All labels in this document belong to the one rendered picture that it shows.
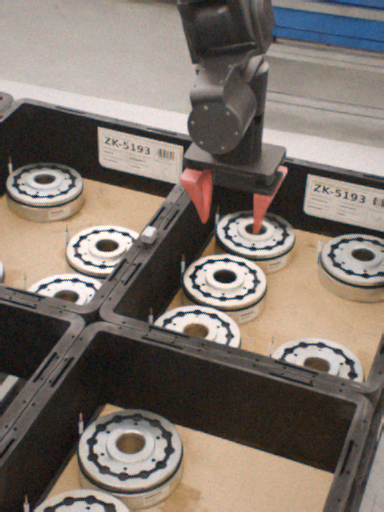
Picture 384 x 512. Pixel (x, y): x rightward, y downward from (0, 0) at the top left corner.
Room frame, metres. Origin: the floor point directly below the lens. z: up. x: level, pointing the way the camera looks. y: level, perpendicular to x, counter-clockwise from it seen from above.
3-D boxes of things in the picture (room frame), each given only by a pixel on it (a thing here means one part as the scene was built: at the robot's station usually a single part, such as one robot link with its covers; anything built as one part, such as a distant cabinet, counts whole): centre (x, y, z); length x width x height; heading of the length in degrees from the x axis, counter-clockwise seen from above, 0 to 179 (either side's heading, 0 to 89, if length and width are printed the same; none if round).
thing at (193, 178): (0.97, -0.02, 0.99); 0.07 x 0.07 x 0.09; 72
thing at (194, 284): (0.96, -0.04, 0.86); 0.10 x 0.10 x 0.01
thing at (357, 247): (1.02, -0.21, 0.86); 0.05 x 0.05 x 0.01
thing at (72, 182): (1.16, 0.21, 0.86); 0.10 x 0.10 x 0.01
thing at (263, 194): (0.96, -0.06, 0.99); 0.07 x 0.07 x 0.09; 72
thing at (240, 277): (0.96, -0.04, 0.86); 0.05 x 0.05 x 0.01
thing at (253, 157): (0.97, -0.04, 1.06); 0.10 x 0.07 x 0.07; 72
